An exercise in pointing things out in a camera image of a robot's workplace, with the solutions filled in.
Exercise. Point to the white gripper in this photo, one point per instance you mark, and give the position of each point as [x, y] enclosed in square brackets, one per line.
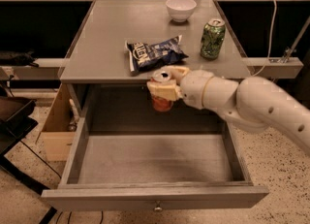
[193, 87]

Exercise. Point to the red coke can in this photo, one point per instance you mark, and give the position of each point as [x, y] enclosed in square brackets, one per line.
[161, 104]

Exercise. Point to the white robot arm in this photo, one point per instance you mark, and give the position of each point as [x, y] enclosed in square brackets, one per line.
[252, 104]

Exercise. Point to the green soda can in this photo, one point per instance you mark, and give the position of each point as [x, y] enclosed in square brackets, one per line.
[212, 38]

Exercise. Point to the grey open top drawer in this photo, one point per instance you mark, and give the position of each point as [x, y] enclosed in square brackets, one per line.
[133, 172]

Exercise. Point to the metal drawer knob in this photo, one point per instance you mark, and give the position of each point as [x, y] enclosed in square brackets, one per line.
[158, 207]

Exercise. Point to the blue chip bag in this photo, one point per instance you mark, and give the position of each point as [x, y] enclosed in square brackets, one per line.
[145, 57]

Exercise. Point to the grey cabinet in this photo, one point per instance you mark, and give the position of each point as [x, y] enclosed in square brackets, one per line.
[112, 99]

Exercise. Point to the white bowl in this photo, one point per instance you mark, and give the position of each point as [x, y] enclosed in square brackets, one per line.
[180, 10]

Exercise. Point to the cardboard box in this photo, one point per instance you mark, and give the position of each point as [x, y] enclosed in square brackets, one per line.
[56, 134]

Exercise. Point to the black chair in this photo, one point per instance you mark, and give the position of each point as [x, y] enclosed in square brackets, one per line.
[13, 130]

